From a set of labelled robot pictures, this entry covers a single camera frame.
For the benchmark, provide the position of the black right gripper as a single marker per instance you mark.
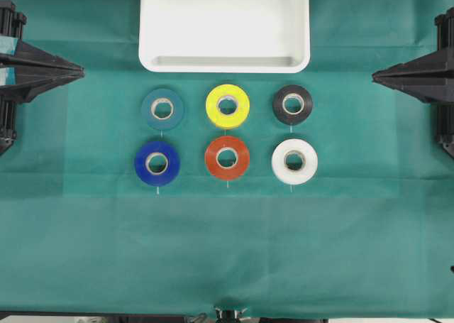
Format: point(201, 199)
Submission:
point(429, 79)

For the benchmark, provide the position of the white tape roll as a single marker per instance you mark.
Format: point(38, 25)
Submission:
point(294, 161)

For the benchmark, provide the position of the red tape roll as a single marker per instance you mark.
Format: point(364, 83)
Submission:
point(227, 158)

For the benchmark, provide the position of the black tape roll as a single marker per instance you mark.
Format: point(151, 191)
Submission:
point(292, 104)

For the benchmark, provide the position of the white plastic tray case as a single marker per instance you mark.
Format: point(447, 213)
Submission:
point(224, 36)

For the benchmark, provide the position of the teal tape roll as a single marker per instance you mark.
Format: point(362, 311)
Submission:
point(162, 109)

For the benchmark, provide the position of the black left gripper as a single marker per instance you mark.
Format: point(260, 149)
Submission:
point(15, 51)

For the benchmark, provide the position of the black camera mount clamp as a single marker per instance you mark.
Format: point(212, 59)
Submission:
point(222, 316)

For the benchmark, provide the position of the yellow tape roll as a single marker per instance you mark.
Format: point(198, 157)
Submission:
point(227, 106)

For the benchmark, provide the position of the green table cloth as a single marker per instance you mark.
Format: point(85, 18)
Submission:
point(369, 235)

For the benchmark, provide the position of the blue tape roll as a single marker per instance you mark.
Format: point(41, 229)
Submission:
point(157, 163)

